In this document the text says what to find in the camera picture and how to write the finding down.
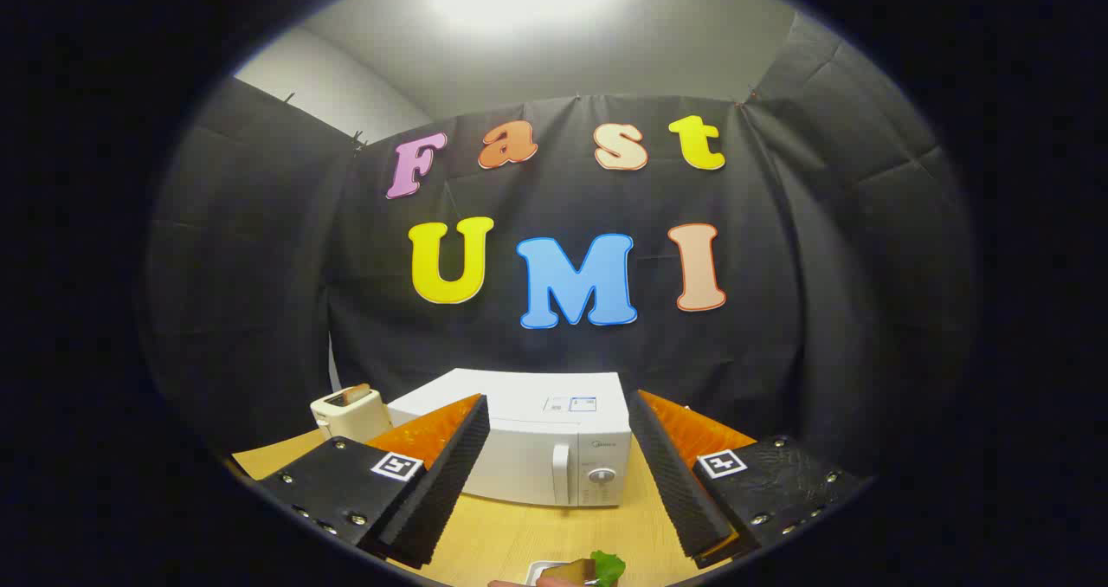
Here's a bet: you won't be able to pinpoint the brown bread sandwich with lettuce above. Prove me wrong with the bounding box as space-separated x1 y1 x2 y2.
537 551 626 587

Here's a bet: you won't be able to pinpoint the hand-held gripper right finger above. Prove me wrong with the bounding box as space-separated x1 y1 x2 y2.
627 388 868 570

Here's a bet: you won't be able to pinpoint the black backdrop cloth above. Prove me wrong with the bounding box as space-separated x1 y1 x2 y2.
143 11 979 475

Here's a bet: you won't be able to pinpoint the white microwave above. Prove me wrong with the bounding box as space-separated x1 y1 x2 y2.
387 368 633 508

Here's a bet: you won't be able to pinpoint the cream toaster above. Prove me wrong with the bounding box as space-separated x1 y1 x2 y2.
310 384 392 442

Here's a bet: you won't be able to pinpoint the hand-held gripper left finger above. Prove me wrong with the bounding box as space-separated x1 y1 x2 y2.
258 393 492 570

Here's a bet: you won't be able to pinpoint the small white dish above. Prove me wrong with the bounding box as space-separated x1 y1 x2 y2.
526 560 598 587

